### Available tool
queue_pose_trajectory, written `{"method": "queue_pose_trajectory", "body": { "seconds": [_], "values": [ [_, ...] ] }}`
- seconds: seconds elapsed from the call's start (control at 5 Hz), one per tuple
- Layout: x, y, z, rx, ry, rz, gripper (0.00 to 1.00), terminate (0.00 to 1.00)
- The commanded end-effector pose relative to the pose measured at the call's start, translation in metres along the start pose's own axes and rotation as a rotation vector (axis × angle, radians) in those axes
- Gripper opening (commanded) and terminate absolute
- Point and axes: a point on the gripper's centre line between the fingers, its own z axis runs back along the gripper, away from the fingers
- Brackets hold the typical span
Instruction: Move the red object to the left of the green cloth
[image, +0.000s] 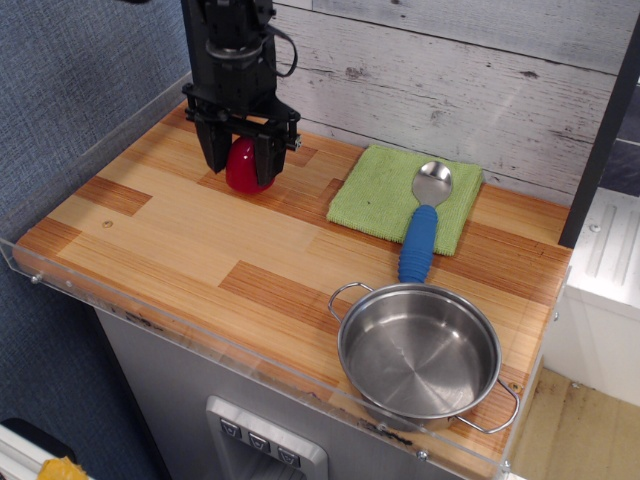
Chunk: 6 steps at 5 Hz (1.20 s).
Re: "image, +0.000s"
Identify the white ribbed appliance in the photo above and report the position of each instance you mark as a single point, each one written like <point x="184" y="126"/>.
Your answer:
<point x="605" y="260"/>

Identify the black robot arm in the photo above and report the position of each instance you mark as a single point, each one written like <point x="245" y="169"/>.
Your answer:
<point x="235" y="24"/>

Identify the dark vertical post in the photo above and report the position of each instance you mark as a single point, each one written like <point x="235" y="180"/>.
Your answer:
<point x="196" y="36"/>
<point x="612" y="120"/>

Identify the dark vertical post right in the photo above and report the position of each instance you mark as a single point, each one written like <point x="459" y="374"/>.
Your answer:
<point x="612" y="120"/>

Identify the yellow object bottom left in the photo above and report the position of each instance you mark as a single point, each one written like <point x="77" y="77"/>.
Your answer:
<point x="61" y="469"/>

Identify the dark vertical post left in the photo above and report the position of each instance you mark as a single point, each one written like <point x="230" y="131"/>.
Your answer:
<point x="196" y="36"/>

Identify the stainless steel pot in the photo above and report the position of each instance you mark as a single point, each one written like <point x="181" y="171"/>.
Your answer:
<point x="421" y="356"/>

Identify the red plastic strawberry toy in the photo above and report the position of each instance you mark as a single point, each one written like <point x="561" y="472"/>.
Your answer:
<point x="241" y="173"/>

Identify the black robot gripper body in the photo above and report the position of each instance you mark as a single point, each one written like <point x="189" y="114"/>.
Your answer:
<point x="242" y="89"/>

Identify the green microfiber cloth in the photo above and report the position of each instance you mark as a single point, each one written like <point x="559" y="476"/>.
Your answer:
<point x="377" y="197"/>

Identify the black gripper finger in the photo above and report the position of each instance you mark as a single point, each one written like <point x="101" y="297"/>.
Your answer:
<point x="270" y="153"/>
<point x="215" y="139"/>

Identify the blue handled metal spoon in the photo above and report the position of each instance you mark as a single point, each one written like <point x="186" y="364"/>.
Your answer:
<point x="432" y="185"/>

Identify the silver dispenser button panel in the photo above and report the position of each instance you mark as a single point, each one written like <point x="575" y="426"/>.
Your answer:
<point x="250" y="447"/>

